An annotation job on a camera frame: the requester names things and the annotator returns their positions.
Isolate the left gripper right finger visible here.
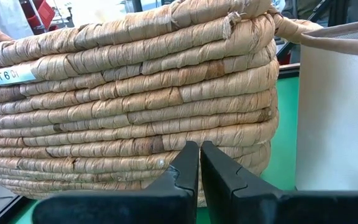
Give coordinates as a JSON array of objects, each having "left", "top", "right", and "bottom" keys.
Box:
[{"left": 200, "top": 140, "right": 358, "bottom": 224}]

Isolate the white basket label sticker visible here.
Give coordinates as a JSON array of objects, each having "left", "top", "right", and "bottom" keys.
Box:
[{"left": 0, "top": 63, "right": 39, "bottom": 89}]

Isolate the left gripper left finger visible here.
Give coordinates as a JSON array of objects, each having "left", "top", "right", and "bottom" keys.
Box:
[{"left": 32, "top": 140, "right": 200, "bottom": 224}]

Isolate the beige fabric storage bin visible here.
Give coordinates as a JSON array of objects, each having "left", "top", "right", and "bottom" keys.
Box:
[{"left": 295, "top": 17, "right": 358, "bottom": 192}]

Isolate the woven straw basket with handles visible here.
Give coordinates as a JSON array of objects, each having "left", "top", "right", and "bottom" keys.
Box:
[{"left": 0, "top": 0, "right": 323, "bottom": 208}]

